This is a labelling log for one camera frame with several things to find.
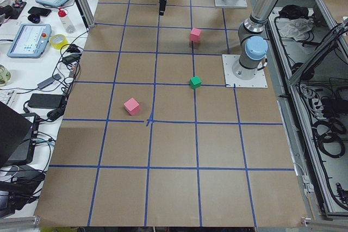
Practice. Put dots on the yellow tape roll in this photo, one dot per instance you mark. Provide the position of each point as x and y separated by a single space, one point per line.
59 41

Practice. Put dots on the black laptop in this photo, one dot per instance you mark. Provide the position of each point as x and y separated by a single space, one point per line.
18 132

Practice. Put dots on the grey usb hub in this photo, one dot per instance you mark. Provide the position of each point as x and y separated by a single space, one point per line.
49 81

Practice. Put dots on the pink cube far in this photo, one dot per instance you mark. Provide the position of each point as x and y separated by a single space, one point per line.
195 35

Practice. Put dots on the black smartphone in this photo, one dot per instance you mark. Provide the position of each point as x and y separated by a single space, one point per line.
39 11

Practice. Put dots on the crumpled white cloth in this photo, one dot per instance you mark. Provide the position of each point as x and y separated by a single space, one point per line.
297 29

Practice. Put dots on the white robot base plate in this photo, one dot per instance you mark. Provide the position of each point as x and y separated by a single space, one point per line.
237 76

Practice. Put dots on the white bottle red cap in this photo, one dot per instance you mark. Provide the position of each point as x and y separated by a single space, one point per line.
66 22

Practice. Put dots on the green tape rolls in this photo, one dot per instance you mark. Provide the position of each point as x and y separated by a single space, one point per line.
5 76

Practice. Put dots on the green cube centre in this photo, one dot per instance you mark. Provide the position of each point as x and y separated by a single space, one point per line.
195 82

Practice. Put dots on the teach pendant near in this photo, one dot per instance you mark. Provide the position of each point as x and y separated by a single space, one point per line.
30 41

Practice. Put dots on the pink cube near front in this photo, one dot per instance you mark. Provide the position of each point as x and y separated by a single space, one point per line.
132 106

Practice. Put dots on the black power adapter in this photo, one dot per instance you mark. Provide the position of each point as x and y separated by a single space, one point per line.
44 101

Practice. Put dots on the pink cube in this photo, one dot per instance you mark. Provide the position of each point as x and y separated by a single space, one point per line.
132 106
195 35

